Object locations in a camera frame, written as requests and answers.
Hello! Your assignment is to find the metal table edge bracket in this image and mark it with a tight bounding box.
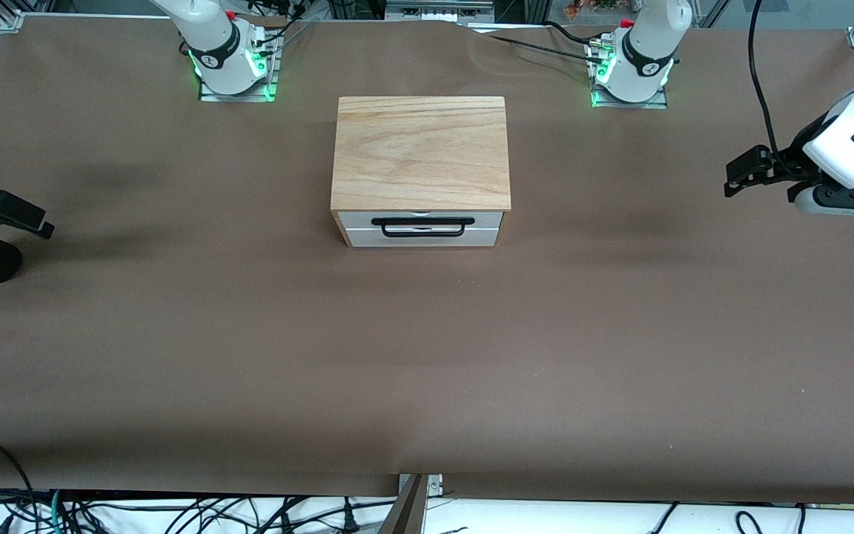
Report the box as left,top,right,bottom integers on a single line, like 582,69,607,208
379,473,444,534

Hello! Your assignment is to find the black base power cable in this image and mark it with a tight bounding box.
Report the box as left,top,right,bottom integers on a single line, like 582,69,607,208
471,21,600,59

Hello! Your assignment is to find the white drawer with black handle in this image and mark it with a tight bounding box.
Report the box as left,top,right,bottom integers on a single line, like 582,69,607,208
342,211,506,239
344,227,501,248

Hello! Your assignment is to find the black base cable bundle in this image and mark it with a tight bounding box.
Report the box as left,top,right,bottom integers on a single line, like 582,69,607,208
253,0,318,56

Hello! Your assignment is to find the brown table cover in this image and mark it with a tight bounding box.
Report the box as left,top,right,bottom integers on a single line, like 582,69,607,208
0,15,854,507

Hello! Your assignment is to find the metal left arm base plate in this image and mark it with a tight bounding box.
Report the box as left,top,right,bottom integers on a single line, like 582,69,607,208
590,41,669,111

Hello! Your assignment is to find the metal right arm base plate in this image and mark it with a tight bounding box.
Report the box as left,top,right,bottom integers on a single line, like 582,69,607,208
199,44,280,103

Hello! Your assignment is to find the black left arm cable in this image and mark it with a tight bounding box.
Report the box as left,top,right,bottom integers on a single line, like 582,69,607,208
747,0,806,179

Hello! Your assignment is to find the wooden drawer cabinet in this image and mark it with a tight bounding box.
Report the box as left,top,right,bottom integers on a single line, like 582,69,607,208
331,96,512,248

